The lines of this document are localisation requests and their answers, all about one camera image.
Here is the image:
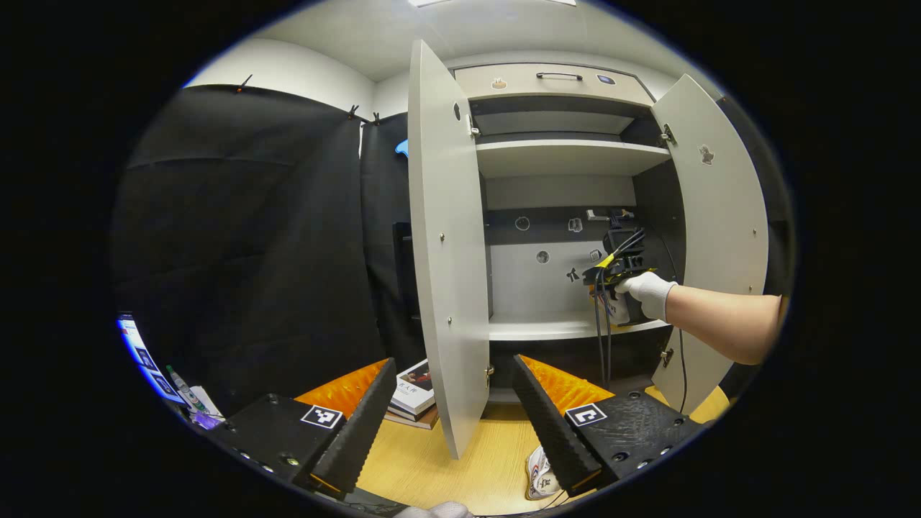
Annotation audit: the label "grey cabinet drawer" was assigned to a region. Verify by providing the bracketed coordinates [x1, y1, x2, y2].
[455, 63, 655, 106]

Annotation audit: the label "grey shoe cabinet door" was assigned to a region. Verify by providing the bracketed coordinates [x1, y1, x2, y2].
[407, 40, 494, 460]
[650, 74, 771, 416]

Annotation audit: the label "brown book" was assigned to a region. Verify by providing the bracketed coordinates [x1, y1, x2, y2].
[386, 404, 440, 430]

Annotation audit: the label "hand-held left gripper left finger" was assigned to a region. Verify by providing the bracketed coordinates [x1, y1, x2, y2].
[209, 358, 398, 499]

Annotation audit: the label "marker pen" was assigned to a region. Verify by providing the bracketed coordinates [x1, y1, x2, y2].
[165, 365, 201, 412]

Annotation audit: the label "computer monitor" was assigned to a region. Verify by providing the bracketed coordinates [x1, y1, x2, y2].
[117, 313, 189, 405]

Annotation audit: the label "grey shoe cabinet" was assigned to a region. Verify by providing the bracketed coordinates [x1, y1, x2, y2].
[453, 63, 684, 422]

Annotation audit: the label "black backdrop cloth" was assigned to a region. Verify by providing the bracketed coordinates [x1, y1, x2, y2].
[112, 84, 389, 418]
[358, 114, 425, 371]

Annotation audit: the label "grey cabinet shelf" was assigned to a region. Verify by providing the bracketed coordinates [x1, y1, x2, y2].
[488, 311, 671, 342]
[475, 139, 672, 178]

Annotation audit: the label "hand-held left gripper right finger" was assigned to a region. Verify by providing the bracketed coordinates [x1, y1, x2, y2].
[512, 354, 709, 497]

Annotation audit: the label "white papers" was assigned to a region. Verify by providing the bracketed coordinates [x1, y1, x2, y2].
[189, 386, 225, 430]

